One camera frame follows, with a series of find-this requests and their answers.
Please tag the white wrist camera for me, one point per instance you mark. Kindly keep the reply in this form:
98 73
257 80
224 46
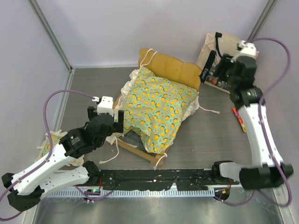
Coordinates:
245 48
105 105

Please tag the aluminium rail with cable duct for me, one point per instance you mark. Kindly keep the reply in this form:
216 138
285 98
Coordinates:
96 192

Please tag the Fox's candy packet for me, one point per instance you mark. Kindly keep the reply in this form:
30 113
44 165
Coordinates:
236 113

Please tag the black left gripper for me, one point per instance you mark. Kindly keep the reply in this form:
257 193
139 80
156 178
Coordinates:
117 127

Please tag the lemon print pet mattress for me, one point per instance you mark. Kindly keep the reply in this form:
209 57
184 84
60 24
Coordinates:
154 112

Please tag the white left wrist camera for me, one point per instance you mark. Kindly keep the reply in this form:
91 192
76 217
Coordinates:
105 105

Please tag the small lemon print pillow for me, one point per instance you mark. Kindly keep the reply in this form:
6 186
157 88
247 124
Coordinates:
45 147

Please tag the wooden pet bed frame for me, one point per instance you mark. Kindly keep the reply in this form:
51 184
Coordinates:
172 67

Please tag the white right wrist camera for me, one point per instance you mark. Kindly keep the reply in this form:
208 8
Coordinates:
245 48

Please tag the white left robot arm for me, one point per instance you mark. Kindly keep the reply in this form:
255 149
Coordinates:
28 187

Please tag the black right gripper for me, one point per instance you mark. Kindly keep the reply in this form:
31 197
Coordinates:
225 62

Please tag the beige canvas tote bag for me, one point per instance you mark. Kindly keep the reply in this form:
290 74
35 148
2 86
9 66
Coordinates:
215 46

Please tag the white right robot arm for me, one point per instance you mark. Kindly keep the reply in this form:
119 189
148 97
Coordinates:
267 164

